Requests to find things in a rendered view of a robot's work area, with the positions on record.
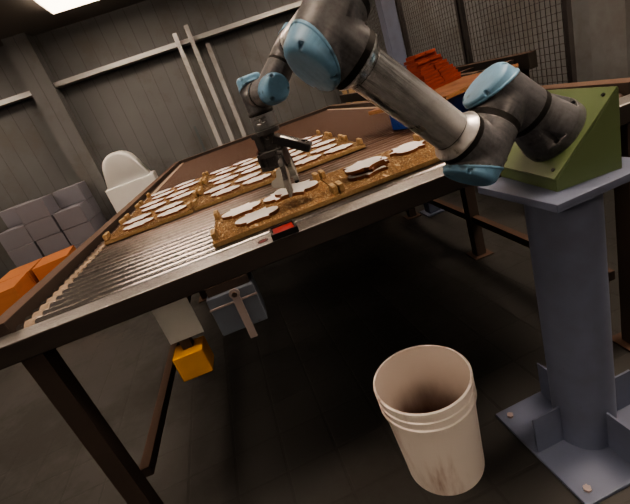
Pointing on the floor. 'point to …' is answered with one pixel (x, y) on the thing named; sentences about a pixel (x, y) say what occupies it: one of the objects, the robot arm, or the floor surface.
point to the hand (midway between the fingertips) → (296, 188)
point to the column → (577, 343)
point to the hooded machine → (125, 177)
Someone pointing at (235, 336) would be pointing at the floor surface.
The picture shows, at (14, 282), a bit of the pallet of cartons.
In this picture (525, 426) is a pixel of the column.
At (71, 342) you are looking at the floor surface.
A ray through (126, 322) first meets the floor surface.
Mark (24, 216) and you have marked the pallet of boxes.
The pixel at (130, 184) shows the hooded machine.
